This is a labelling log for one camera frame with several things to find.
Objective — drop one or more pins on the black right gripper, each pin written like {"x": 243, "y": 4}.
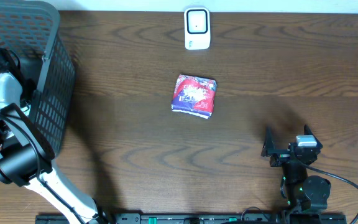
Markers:
{"x": 285, "y": 154}

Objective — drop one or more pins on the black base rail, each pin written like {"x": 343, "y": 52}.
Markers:
{"x": 135, "y": 218}

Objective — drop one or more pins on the grey plastic mesh basket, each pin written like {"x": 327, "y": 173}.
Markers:
{"x": 29, "y": 29}

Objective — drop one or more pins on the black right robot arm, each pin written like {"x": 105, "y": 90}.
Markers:
{"x": 305, "y": 193}

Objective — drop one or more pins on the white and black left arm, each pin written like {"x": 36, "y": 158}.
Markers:
{"x": 26, "y": 156}

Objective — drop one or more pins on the red and purple snack pack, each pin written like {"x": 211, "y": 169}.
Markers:
{"x": 194, "y": 95}

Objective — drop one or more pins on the white barcode scanner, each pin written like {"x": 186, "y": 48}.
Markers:
{"x": 197, "y": 28}

